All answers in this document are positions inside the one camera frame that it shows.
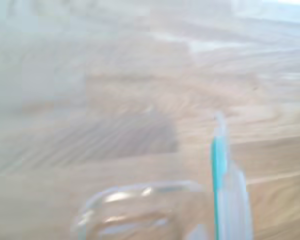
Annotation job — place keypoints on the clear glass food container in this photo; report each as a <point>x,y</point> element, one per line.
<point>140,212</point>

